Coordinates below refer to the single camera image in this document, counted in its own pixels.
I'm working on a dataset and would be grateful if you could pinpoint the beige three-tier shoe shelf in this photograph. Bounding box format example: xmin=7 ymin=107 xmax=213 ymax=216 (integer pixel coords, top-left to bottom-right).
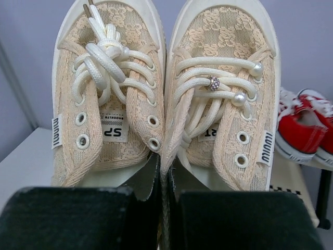
xmin=270 ymin=153 xmax=332 ymax=230

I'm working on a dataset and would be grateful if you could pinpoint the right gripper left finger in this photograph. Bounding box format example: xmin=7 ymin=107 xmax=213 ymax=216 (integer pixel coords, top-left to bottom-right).
xmin=1 ymin=153 xmax=160 ymax=249

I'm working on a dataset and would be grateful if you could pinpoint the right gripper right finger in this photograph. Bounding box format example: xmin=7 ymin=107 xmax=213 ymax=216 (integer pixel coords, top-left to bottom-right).
xmin=168 ymin=168 xmax=323 ymax=249

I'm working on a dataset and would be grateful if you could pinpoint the beige lace sneaker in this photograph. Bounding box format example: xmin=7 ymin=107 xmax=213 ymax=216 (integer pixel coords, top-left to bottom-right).
xmin=161 ymin=1 xmax=281 ymax=249
xmin=50 ymin=0 xmax=169 ymax=250

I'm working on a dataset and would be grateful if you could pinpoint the red canvas sneaker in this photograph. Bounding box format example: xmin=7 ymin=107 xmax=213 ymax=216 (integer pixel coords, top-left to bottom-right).
xmin=298 ymin=89 xmax=332 ymax=167
xmin=275 ymin=88 xmax=328 ymax=163

